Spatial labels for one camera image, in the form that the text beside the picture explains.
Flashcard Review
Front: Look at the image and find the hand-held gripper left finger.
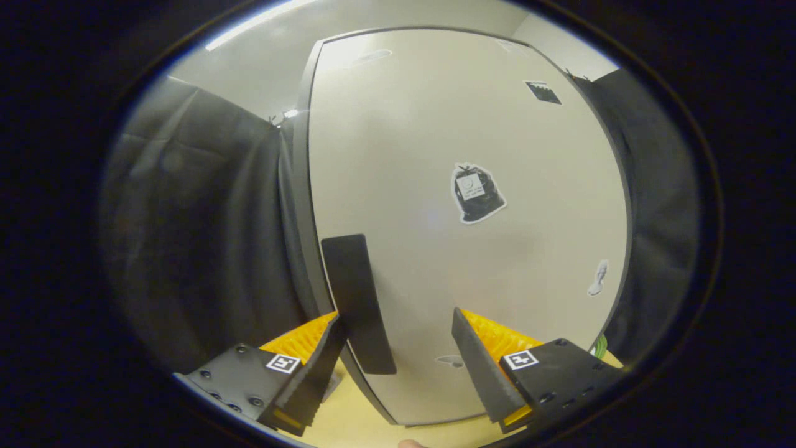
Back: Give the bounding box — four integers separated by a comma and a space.
173, 311, 349, 437

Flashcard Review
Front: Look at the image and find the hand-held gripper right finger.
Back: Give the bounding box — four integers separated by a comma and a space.
451, 306, 624, 434

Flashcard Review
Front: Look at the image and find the grey shoe cabinet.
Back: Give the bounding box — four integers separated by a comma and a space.
290, 26, 634, 427

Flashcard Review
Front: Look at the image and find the white shoe cabinet door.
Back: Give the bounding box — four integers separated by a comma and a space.
307, 28, 632, 427

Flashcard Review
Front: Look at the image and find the black backdrop cloth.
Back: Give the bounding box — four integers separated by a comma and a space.
98, 75, 325, 376
571, 68, 701, 366

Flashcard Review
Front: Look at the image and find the black door handle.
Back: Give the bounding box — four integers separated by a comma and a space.
320, 233, 398, 376

